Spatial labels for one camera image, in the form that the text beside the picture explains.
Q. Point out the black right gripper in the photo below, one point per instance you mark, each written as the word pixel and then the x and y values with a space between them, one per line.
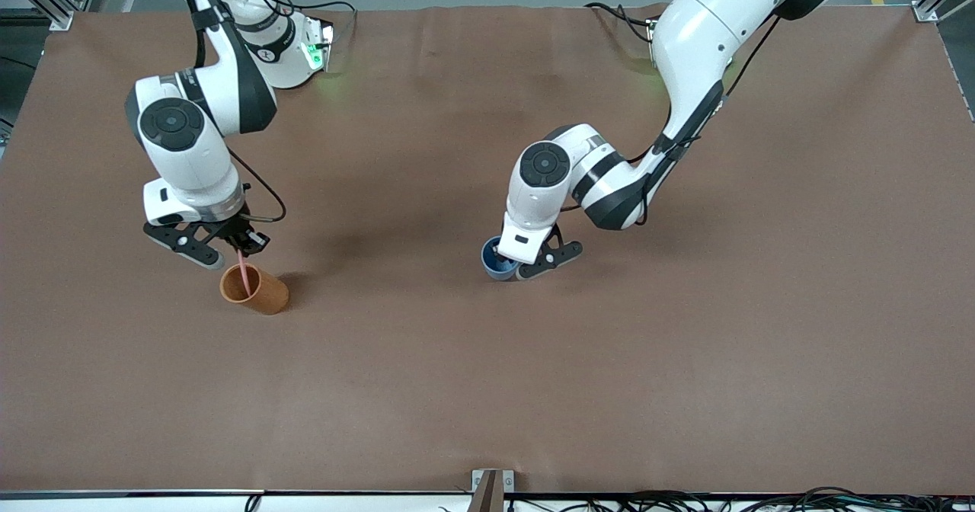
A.
pixel 238 232

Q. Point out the pink chopstick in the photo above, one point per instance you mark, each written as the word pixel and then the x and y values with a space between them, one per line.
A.
pixel 244 272

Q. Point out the blue cup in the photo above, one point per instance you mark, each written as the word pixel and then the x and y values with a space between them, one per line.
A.
pixel 491 264

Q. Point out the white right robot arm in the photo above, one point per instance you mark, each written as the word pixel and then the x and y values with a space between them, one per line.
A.
pixel 187 127

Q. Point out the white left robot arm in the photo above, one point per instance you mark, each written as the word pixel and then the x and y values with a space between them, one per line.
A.
pixel 685 32

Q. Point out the orange cup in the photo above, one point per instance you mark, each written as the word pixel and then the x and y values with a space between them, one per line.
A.
pixel 266 296

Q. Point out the brown table mat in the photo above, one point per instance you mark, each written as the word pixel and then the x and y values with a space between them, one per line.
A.
pixel 487 382

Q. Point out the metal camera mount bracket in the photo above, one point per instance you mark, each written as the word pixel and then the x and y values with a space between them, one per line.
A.
pixel 491 489

